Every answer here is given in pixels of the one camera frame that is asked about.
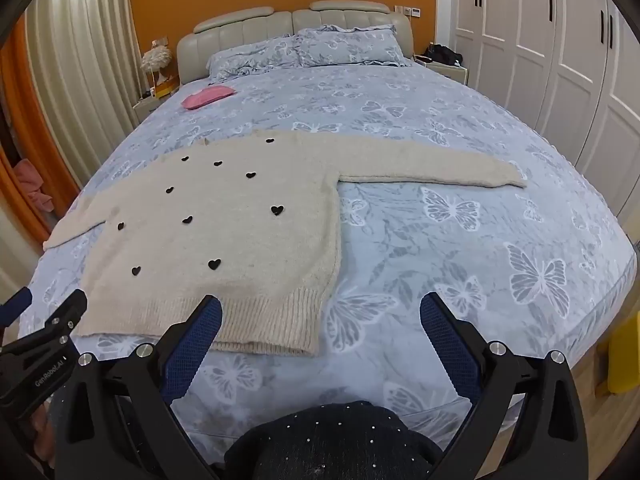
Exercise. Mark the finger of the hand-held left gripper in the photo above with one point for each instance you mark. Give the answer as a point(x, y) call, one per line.
point(14, 306)
point(50, 350)

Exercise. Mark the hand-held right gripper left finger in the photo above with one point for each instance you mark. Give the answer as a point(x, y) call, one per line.
point(194, 347)

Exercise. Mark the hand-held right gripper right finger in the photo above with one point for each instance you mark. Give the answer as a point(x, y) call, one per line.
point(450, 347)

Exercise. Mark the beige sweater with black hearts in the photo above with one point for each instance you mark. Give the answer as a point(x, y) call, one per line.
point(225, 260)

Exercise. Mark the pink hanging cloth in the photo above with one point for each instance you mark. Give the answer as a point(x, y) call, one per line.
point(34, 185)

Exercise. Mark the person's dark sparkly clothing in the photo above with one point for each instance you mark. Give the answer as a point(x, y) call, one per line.
point(330, 445)

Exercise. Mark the yellow stool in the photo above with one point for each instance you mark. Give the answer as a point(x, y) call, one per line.
point(625, 360)

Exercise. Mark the orange curtain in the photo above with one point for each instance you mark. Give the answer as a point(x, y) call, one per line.
point(20, 125)

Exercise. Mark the butterfly print duvet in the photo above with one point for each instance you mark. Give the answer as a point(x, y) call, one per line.
point(450, 135)

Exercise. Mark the white nightstand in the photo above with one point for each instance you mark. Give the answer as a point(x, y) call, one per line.
point(452, 73)
point(147, 107)

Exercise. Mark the pink folded cloth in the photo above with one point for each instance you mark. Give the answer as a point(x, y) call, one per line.
point(207, 97)

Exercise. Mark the beige curtain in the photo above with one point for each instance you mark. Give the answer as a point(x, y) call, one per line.
point(75, 60)

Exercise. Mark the white feather lamp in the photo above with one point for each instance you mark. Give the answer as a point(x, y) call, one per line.
point(155, 60)

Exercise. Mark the black bag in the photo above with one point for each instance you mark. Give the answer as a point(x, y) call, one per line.
point(442, 54)

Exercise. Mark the butterfly print pillow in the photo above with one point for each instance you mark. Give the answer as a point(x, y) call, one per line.
point(250, 57)
point(345, 45)

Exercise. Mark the beige padded bed headboard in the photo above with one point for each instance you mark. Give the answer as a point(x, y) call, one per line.
point(240, 30)

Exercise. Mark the white panelled wardrobe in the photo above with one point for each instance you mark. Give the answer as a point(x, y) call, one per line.
point(550, 35)

